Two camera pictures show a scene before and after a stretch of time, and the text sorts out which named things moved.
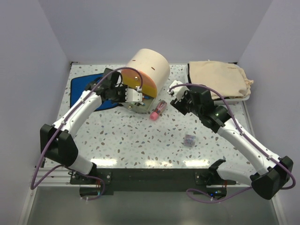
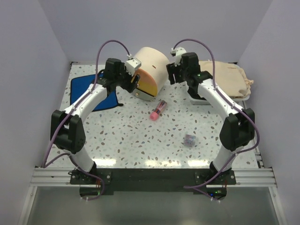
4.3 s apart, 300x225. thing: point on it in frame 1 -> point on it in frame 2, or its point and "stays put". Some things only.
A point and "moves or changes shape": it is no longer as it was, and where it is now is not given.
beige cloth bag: x=229 y=79 stays put
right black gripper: x=179 y=105 -> x=172 y=70
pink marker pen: x=160 y=107 stays put
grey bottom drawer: x=140 y=109 moves or changes shape
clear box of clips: x=189 y=140 stays put
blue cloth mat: x=78 y=84 stays put
